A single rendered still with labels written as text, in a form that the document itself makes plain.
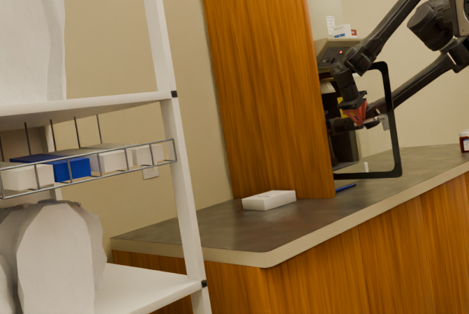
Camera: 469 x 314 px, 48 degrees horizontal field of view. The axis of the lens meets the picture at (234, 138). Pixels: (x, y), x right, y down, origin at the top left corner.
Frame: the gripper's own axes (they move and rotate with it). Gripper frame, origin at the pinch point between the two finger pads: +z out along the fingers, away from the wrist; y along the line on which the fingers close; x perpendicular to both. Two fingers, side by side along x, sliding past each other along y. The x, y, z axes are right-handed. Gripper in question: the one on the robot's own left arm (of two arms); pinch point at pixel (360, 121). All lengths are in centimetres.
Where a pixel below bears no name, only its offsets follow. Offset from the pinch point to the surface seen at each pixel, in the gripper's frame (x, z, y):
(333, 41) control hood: -11.9, -24.2, -18.7
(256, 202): -29.8, 11.8, 32.2
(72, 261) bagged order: 1, -28, 107
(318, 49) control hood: -15.6, -24.2, -13.3
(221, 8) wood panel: -53, -49, -14
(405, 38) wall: -72, 32, -183
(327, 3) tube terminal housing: -24, -34, -41
